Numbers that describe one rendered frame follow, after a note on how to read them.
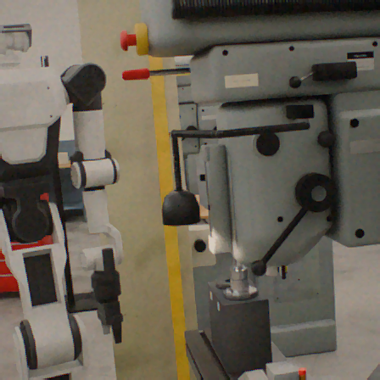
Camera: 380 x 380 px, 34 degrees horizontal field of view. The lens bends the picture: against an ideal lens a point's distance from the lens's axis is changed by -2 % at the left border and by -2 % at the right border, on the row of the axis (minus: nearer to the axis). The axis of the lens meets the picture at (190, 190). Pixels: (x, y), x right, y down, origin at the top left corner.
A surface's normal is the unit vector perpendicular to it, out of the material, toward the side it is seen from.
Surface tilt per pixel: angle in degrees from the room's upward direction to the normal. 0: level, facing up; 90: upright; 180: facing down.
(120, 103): 90
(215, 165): 90
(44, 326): 66
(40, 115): 90
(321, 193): 90
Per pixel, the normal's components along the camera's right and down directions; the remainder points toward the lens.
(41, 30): 0.17, 0.12
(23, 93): 0.43, 0.09
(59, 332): 0.36, -0.32
